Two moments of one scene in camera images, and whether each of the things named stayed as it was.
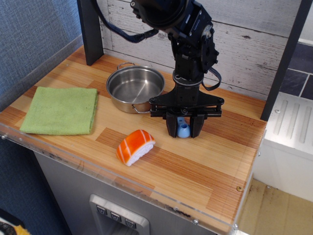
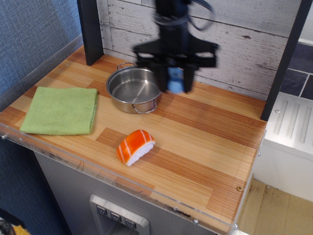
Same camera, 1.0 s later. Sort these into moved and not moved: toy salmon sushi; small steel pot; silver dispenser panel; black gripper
Moved: black gripper
Not moved: small steel pot; toy salmon sushi; silver dispenser panel
